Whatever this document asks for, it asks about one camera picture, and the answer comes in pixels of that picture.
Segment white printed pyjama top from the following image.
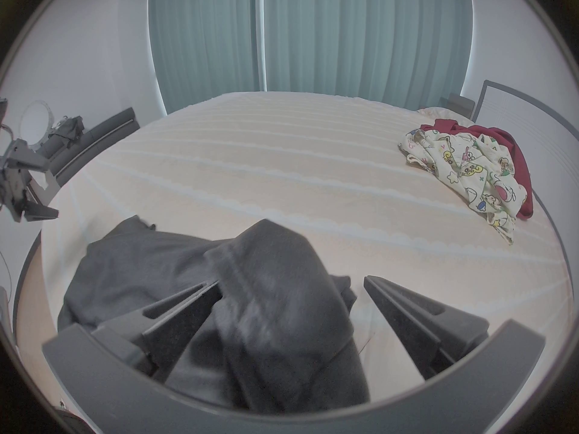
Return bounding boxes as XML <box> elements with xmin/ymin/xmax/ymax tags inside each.
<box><xmin>398</xmin><ymin>127</ymin><xmax>530</xmax><ymax>247</ymax></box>

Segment round white framed mirror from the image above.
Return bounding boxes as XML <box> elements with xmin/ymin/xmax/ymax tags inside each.
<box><xmin>22</xmin><ymin>99</ymin><xmax>56</xmax><ymax>146</ymax></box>

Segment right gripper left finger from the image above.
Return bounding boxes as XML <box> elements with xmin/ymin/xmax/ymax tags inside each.
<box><xmin>93</xmin><ymin>280</ymin><xmax>223</xmax><ymax>382</ymax></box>

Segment blue-green curtain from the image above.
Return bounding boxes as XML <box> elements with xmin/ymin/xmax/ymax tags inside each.
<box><xmin>262</xmin><ymin>0</ymin><xmax>474</xmax><ymax>117</ymax></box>
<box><xmin>148</xmin><ymin>0</ymin><xmax>266</xmax><ymax>115</ymax></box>

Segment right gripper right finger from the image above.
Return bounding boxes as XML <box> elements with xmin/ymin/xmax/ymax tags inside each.
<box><xmin>363</xmin><ymin>275</ymin><xmax>490</xmax><ymax>382</ymax></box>

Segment bed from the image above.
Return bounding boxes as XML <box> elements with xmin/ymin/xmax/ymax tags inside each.
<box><xmin>14</xmin><ymin>80</ymin><xmax>579</xmax><ymax>406</ymax></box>

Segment dark red garment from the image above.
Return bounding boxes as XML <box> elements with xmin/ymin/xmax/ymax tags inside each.
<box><xmin>421</xmin><ymin>118</ymin><xmax>535</xmax><ymax>221</ymax></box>

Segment pale pink pillow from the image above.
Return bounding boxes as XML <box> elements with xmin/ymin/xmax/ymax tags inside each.
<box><xmin>416</xmin><ymin>106</ymin><xmax>472</xmax><ymax>122</ymax></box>

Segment grey bedside table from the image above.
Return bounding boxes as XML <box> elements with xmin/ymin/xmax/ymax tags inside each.
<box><xmin>448</xmin><ymin>93</ymin><xmax>476</xmax><ymax>117</ymax></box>

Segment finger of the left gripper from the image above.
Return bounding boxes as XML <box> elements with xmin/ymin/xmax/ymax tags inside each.
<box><xmin>9</xmin><ymin>139</ymin><xmax>49</xmax><ymax>173</ymax></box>
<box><xmin>24</xmin><ymin>200</ymin><xmax>60</xmax><ymax>222</ymax></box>

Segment black T-shirt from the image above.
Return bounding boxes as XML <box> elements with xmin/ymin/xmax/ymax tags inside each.
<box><xmin>58</xmin><ymin>215</ymin><xmax>372</xmax><ymax>417</ymax></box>

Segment black chest of drawers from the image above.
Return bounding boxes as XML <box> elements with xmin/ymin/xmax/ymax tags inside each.
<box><xmin>35</xmin><ymin>107</ymin><xmax>141</xmax><ymax>193</ymax></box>

